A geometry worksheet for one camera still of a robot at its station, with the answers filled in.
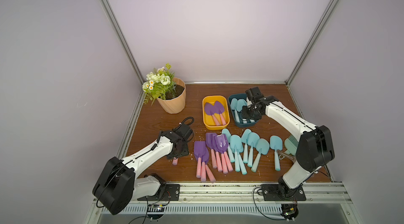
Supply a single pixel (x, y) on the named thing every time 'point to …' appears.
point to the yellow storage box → (208, 119)
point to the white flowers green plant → (159, 84)
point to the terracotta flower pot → (174, 102)
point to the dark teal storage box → (250, 122)
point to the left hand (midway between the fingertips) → (183, 152)
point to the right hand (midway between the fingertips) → (246, 109)
